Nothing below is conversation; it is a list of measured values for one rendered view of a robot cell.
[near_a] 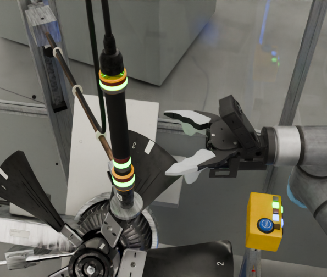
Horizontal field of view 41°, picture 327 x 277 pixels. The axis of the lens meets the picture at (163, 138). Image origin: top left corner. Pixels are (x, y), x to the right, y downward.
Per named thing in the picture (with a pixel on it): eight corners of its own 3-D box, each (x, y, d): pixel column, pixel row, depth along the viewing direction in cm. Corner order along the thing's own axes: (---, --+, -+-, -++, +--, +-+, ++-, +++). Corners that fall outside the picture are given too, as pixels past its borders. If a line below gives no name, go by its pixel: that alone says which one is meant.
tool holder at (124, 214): (102, 193, 97) (97, 165, 90) (132, 182, 99) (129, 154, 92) (117, 225, 92) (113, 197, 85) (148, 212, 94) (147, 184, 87)
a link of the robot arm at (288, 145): (303, 147, 76) (293, 114, 82) (277, 147, 76) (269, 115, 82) (293, 174, 82) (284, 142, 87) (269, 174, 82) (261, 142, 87)
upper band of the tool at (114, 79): (97, 82, 71) (94, 68, 69) (121, 75, 72) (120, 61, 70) (106, 98, 68) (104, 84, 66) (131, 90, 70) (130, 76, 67)
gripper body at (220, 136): (205, 178, 82) (269, 178, 83) (209, 148, 76) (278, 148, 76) (202, 148, 88) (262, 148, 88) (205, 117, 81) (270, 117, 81)
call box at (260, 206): (246, 209, 152) (250, 190, 144) (275, 212, 151) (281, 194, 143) (244, 250, 141) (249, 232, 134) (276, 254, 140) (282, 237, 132)
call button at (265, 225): (259, 220, 138) (260, 217, 136) (271, 222, 137) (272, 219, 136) (259, 231, 135) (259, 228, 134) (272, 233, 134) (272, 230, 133)
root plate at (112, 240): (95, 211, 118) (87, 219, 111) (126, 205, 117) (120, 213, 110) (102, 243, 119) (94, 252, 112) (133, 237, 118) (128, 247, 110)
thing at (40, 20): (29, 31, 132) (22, 5, 126) (52, 26, 134) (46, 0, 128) (38, 49, 126) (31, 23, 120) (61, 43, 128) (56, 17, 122)
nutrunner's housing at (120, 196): (116, 209, 97) (91, 31, 64) (132, 203, 98) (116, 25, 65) (122, 222, 95) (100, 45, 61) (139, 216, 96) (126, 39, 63)
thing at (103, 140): (45, 37, 124) (44, 32, 123) (50, 35, 124) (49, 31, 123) (114, 171, 91) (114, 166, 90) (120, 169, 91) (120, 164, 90)
